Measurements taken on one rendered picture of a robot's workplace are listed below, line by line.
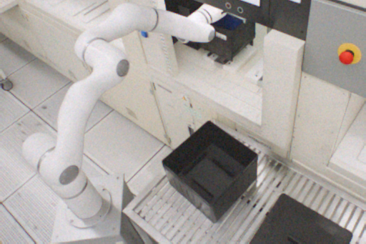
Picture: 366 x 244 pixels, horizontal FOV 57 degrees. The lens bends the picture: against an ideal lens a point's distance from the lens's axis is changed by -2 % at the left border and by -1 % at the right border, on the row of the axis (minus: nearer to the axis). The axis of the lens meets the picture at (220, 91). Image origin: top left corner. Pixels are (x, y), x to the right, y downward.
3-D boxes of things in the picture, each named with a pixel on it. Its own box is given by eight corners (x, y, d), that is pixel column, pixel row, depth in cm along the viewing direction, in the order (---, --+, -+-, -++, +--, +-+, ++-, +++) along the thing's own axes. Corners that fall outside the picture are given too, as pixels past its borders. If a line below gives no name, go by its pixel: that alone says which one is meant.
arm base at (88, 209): (62, 231, 133) (41, 212, 120) (70, 188, 146) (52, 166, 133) (109, 225, 134) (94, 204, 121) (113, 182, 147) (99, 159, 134)
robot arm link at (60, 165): (51, 167, 122) (77, 191, 114) (21, 167, 111) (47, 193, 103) (111, 44, 121) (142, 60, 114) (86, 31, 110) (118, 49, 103)
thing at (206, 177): (211, 142, 159) (209, 119, 146) (259, 177, 145) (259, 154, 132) (167, 182, 145) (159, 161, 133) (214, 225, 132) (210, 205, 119)
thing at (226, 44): (197, 51, 180) (190, -2, 157) (221, 32, 191) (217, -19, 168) (235, 69, 169) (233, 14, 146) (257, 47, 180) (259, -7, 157)
